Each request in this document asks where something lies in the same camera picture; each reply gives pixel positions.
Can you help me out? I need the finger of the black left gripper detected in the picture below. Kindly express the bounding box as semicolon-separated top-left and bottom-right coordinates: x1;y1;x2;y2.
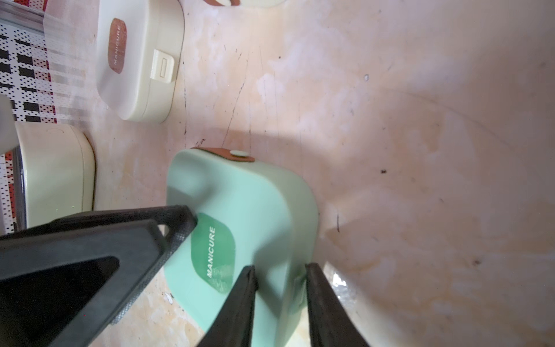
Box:
1;205;197;346

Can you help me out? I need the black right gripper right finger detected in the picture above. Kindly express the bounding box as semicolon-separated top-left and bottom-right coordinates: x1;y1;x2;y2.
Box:
306;263;369;347

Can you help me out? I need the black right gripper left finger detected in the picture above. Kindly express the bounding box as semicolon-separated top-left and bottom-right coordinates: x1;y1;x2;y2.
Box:
197;265;259;347

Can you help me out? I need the green nail kit case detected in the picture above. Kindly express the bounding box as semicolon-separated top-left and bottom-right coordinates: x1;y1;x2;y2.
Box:
164;148;319;346

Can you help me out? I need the cream nail kit case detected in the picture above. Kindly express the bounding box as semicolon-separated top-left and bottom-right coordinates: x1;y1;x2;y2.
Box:
204;0;285;8
95;0;185;124

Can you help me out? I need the green oval tray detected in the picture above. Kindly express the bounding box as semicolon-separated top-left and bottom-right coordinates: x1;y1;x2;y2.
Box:
12;121;95;230

